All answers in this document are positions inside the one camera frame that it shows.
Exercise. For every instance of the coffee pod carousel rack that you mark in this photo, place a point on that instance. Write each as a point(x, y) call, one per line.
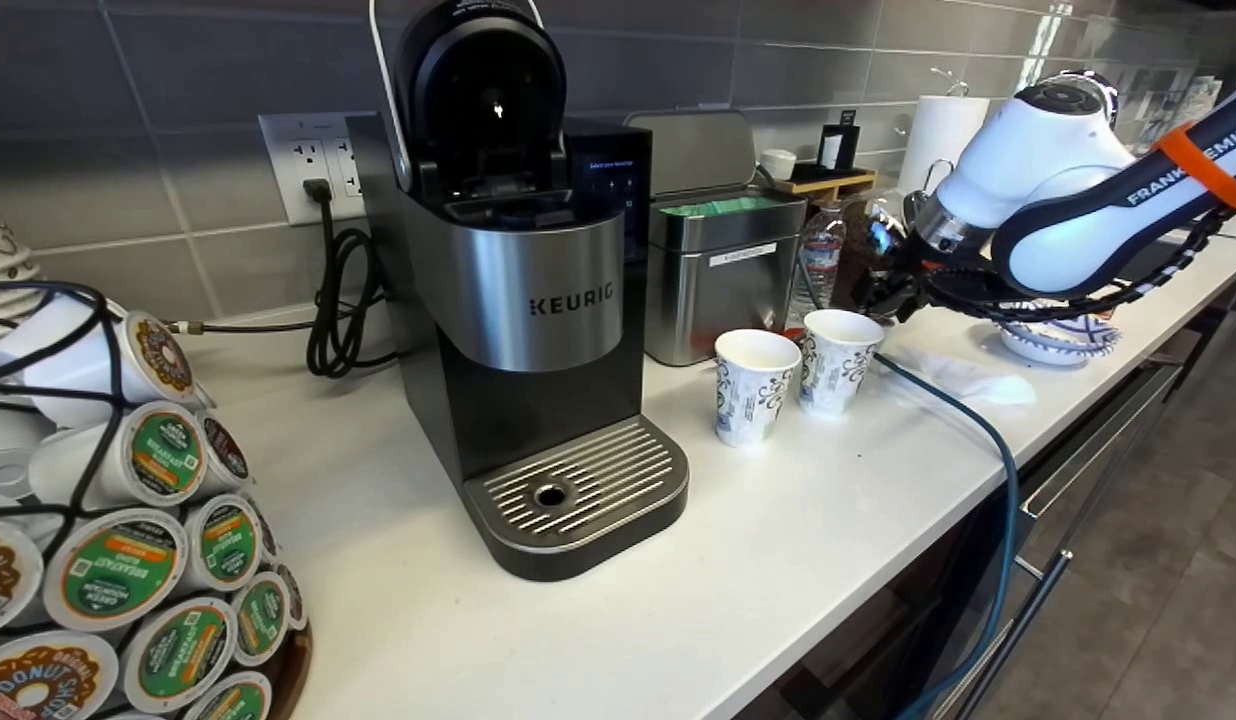
point(137, 575)

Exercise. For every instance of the clear plastic water bottle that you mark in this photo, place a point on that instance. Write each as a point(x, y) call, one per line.
point(820, 252)

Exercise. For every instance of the white wall power outlet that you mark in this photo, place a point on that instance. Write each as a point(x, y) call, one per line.
point(314, 146)

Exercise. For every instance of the right patterned paper cup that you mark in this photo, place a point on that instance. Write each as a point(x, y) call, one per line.
point(837, 352)

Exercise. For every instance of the blue white patterned bowl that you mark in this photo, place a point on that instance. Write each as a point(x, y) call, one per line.
point(1059, 340)

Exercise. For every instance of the stainless steel compost bin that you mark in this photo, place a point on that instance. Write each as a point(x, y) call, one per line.
point(718, 244)

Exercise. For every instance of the left patterned paper cup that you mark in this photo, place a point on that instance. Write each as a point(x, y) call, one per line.
point(752, 372)

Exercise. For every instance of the white paper towel roll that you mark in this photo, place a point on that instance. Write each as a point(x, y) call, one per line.
point(938, 137)

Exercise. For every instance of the patterned paper cup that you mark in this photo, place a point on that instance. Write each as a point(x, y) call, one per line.
point(837, 352)
point(752, 372)

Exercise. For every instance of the black silver Keurig coffee machine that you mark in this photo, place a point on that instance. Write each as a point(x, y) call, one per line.
point(514, 252)

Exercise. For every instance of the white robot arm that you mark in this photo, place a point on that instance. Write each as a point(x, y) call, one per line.
point(1050, 216)

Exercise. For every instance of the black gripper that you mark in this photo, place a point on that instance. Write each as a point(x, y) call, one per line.
point(924, 257)

